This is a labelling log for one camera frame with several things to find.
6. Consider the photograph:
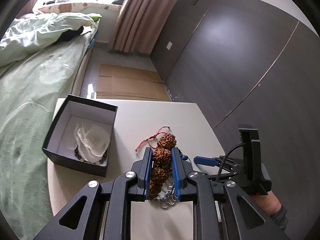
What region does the pink curtain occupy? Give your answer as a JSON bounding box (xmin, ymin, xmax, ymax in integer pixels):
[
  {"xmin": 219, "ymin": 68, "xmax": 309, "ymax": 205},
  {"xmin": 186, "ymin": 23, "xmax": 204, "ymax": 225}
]
[
  {"xmin": 109, "ymin": 0, "xmax": 184, "ymax": 54},
  {"xmin": 16, "ymin": 0, "xmax": 50, "ymax": 18}
]

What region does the light green duvet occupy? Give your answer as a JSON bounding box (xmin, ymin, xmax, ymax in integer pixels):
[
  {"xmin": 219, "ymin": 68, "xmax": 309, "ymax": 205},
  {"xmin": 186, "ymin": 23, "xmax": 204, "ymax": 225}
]
[{"xmin": 0, "ymin": 12, "xmax": 102, "ymax": 67}]

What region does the bed with green sheet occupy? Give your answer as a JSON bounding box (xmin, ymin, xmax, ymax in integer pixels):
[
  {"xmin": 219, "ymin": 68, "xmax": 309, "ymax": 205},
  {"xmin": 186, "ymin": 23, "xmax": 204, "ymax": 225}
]
[{"xmin": 0, "ymin": 27, "xmax": 99, "ymax": 213}]

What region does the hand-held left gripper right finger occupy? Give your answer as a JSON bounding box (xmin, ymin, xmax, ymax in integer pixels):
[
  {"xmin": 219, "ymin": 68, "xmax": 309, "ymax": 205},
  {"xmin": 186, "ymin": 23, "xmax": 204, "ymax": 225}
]
[{"xmin": 171, "ymin": 147, "xmax": 292, "ymax": 240}]

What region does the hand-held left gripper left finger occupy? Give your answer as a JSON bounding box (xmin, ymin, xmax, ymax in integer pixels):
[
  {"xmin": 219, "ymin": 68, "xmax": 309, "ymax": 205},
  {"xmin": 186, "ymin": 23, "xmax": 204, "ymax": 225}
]
[{"xmin": 32, "ymin": 147, "xmax": 153, "ymax": 240}]

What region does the white low table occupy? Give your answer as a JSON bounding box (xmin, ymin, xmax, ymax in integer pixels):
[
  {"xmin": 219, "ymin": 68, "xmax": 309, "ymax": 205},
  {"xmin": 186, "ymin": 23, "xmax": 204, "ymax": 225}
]
[{"xmin": 47, "ymin": 97, "xmax": 227, "ymax": 240}]

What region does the printed white cushion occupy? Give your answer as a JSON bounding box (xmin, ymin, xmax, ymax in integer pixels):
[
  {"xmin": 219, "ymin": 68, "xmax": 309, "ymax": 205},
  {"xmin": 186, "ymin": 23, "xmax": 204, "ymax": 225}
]
[{"xmin": 37, "ymin": 2, "xmax": 123, "ymax": 14}]

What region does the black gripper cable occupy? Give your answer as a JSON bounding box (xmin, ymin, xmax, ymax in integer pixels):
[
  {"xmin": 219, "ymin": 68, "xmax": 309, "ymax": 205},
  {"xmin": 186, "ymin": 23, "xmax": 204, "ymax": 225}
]
[{"xmin": 216, "ymin": 144, "xmax": 244, "ymax": 183}]

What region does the person's right forearm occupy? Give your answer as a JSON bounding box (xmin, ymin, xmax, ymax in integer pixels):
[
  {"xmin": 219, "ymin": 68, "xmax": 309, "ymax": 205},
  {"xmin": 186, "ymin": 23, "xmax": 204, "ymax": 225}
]
[{"xmin": 250, "ymin": 191, "xmax": 289, "ymax": 230}]

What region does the flattened cardboard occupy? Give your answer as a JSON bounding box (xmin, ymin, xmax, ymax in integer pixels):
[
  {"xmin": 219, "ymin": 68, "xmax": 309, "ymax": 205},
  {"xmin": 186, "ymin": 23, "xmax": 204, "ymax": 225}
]
[{"xmin": 96, "ymin": 64, "xmax": 173, "ymax": 102}]

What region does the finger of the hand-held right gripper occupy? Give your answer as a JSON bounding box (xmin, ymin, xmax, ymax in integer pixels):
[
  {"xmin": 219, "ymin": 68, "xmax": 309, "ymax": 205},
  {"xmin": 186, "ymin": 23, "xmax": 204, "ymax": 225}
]
[{"xmin": 194, "ymin": 156, "xmax": 240, "ymax": 173}]

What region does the brown walnut bead bracelet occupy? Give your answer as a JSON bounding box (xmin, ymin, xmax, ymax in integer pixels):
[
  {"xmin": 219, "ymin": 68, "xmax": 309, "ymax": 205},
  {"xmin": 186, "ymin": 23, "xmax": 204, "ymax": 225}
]
[{"xmin": 135, "ymin": 126, "xmax": 178, "ymax": 201}]

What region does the white mesh pouch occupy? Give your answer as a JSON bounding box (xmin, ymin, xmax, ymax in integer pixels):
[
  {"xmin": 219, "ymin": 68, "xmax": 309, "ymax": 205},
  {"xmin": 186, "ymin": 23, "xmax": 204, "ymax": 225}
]
[{"xmin": 74, "ymin": 122, "xmax": 111, "ymax": 159}]

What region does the silver ball chain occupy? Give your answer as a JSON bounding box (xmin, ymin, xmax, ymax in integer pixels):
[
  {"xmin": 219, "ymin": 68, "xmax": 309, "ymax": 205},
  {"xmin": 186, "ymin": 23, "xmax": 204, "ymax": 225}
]
[{"xmin": 155, "ymin": 177, "xmax": 179, "ymax": 209}]

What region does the dark bead bracelet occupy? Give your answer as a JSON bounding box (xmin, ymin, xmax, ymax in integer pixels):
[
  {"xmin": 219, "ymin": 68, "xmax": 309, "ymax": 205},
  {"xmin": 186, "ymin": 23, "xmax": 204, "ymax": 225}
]
[{"xmin": 74, "ymin": 148, "xmax": 108, "ymax": 166}]

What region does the black jewelry box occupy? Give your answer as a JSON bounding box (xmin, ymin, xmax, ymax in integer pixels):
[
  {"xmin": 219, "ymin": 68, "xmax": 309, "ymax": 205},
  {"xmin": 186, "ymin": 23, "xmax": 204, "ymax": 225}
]
[{"xmin": 42, "ymin": 94, "xmax": 118, "ymax": 177}]

